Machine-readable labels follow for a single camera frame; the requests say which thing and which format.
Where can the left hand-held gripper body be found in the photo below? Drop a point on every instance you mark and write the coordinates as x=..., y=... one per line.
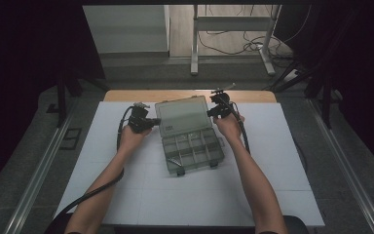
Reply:
x=138, y=118

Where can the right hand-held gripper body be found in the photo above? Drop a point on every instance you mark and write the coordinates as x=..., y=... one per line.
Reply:
x=222, y=104

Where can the transparent grey compartment box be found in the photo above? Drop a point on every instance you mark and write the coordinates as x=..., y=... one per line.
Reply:
x=188, y=136

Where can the person's left hand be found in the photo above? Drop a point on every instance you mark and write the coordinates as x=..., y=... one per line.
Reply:
x=132, y=138

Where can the person's right hand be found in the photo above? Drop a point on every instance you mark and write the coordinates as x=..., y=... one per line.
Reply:
x=229, y=126

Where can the wooden table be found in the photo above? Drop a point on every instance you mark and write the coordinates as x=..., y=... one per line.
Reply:
x=175, y=95

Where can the white power strip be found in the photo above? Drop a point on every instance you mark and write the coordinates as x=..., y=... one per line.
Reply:
x=291, y=75

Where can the black metal stand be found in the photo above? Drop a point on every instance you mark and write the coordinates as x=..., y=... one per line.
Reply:
x=327, y=100
x=61, y=97

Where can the white cabinet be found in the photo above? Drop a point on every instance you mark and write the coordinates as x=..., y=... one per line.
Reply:
x=126, y=29

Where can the dark curtain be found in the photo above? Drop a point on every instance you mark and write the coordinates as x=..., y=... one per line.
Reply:
x=19, y=65
x=363, y=65

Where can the person's left leg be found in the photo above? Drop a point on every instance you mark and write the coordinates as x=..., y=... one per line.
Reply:
x=56, y=226

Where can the person's leg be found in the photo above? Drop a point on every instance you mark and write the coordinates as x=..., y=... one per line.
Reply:
x=56, y=226
x=297, y=226

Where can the person's right leg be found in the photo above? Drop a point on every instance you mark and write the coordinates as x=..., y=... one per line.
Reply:
x=297, y=226

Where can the white desk frame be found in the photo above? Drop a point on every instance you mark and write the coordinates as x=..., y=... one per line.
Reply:
x=230, y=23

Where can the metal floor rail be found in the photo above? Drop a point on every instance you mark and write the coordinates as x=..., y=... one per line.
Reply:
x=344, y=162
x=39, y=175

